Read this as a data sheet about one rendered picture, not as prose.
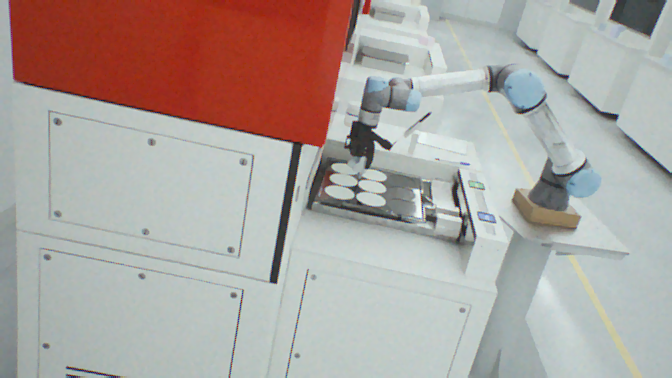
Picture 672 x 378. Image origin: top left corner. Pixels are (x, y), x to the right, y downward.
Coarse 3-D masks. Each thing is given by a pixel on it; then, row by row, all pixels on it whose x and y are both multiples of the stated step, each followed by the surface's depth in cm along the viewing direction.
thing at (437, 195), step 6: (432, 186) 226; (432, 192) 221; (438, 192) 222; (444, 192) 223; (450, 192) 224; (432, 198) 217; (438, 198) 217; (444, 198) 218; (450, 198) 219; (432, 204) 214; (444, 204) 214; (450, 204) 214; (432, 210) 211; (438, 228) 196; (444, 228) 196; (450, 228) 196; (444, 234) 197; (450, 234) 197; (456, 234) 197
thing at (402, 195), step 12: (324, 180) 207; (360, 180) 213; (372, 180) 215; (384, 180) 217; (396, 180) 220; (408, 180) 222; (324, 192) 198; (360, 192) 204; (372, 192) 206; (384, 192) 208; (396, 192) 210; (408, 192) 212; (360, 204) 195; (396, 204) 201; (408, 204) 203; (420, 204) 205; (420, 216) 196
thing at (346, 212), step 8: (312, 208) 202; (320, 208) 201; (328, 208) 201; (336, 208) 201; (344, 208) 202; (352, 208) 202; (344, 216) 202; (352, 216) 201; (360, 216) 201; (368, 216) 201; (376, 216) 201; (384, 216) 202; (376, 224) 202; (384, 224) 201; (392, 224) 201; (400, 224) 201; (408, 224) 201; (416, 224) 201; (424, 224) 202; (416, 232) 202; (424, 232) 201; (432, 232) 201; (448, 240) 202
